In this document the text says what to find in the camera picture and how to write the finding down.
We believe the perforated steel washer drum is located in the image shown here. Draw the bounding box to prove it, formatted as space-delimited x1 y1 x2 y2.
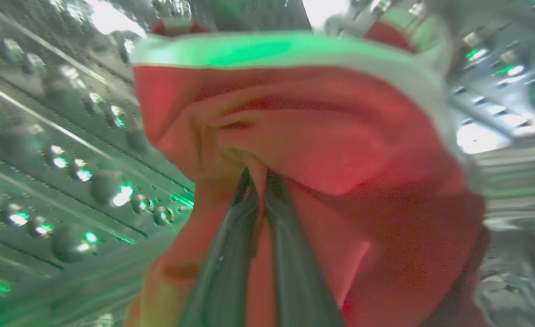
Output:
0 0 535 327

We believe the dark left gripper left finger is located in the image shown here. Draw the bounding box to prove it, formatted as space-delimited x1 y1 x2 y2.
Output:
177 169 259 327

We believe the red garment with white trim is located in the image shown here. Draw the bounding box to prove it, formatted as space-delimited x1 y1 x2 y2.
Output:
124 18 490 327

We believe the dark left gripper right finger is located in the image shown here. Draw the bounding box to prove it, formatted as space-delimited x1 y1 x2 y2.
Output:
264 172 345 327

